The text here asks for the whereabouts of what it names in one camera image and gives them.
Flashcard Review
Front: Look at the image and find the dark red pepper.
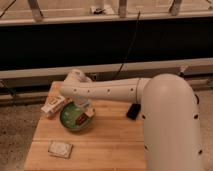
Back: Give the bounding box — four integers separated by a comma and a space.
76, 115, 87, 126

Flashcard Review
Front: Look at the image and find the black smartphone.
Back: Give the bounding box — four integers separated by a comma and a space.
126, 104, 141, 120

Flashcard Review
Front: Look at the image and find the small white square packet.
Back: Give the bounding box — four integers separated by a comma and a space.
48, 141, 73, 159

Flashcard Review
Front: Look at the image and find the wooden table board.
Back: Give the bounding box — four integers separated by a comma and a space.
23, 80, 149, 171

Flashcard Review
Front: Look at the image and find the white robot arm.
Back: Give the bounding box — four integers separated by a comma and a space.
60, 69, 205, 171

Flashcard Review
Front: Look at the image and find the black power cable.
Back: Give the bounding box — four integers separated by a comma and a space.
111, 9, 142, 81

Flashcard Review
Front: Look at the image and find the green ceramic bowl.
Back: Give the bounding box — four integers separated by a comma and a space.
60, 102, 94, 132

